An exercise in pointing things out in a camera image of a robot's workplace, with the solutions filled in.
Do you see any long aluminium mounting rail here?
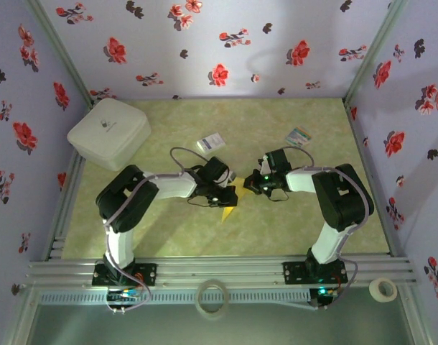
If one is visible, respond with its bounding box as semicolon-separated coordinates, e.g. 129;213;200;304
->
24;254;419;288

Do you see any white adhesive tape roll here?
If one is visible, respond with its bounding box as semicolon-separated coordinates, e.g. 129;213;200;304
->
368;276;399;303

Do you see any white plastic storage box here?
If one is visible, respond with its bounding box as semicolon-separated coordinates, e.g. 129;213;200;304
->
67;98;152;173

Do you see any aluminium frame post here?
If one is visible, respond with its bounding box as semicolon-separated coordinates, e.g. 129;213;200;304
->
24;0;95;108
343;0;409;105

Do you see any yellow square paper sheet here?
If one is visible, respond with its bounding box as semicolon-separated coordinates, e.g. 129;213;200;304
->
220;178;256;224

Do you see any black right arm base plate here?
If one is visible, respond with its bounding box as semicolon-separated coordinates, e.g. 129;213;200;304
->
282;261;349;287

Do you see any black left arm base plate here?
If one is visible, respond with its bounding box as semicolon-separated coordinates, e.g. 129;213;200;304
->
92;262;158;288

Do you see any clear adhesive tape roll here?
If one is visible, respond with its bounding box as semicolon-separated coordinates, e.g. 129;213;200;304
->
195;278;230;321

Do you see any white blue card packet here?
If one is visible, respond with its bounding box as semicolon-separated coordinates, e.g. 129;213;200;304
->
195;132;227;156

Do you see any lavender left arm cable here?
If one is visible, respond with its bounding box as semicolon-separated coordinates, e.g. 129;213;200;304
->
103;147;208;314

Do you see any grey slotted cable duct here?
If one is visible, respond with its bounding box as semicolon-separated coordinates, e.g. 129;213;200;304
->
37;288;312;307

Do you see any aluminium side rail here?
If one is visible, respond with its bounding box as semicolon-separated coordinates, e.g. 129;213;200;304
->
343;100;399;258
42;149;86;262

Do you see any colourful striped card packet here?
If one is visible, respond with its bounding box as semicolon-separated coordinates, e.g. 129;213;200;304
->
284;125;312;150

